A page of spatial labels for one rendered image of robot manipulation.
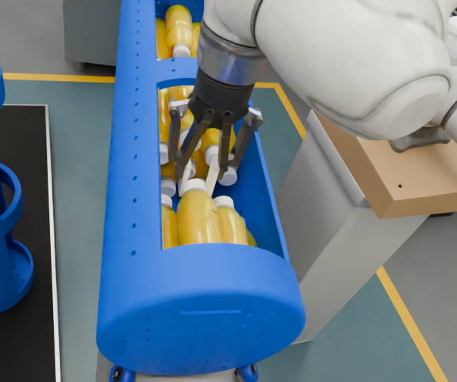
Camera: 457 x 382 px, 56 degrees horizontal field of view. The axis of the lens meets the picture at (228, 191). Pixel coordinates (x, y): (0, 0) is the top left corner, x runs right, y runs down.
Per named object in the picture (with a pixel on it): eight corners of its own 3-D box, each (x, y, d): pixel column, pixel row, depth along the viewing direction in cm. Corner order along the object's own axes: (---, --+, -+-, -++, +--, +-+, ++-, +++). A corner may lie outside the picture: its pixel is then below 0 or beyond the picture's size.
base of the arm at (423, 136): (401, 85, 119) (411, 68, 115) (452, 142, 108) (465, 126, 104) (347, 92, 113) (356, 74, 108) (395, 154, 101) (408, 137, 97)
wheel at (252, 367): (247, 350, 70) (236, 353, 71) (251, 378, 68) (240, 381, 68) (257, 357, 74) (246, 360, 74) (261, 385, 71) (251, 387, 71)
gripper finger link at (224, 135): (218, 97, 60) (229, 97, 60) (217, 154, 68) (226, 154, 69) (222, 115, 57) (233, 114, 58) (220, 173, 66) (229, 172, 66)
